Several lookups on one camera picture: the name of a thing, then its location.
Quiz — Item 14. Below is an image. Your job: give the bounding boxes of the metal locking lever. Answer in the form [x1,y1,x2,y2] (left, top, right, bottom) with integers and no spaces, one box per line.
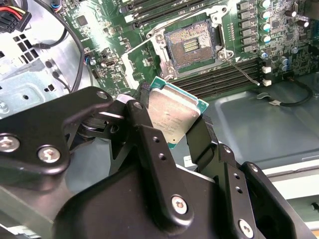
[224,58,261,87]
[147,12,215,35]

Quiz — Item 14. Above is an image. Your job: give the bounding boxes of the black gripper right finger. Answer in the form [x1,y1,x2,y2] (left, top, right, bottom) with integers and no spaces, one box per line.
[185,115,315,239]

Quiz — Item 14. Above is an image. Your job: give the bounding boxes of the metal socket cover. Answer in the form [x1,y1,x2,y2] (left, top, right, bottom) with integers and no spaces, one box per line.
[121,32,175,87]

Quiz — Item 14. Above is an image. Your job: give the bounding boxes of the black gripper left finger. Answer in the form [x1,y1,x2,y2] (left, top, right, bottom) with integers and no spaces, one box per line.
[0,82,195,231]

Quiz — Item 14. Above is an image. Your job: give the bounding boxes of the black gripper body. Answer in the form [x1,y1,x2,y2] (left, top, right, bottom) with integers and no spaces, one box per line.
[53,164,231,239]

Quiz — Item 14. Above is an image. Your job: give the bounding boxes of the silver green CPU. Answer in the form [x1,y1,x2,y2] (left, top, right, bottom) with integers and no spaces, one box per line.
[146,76,209,150]

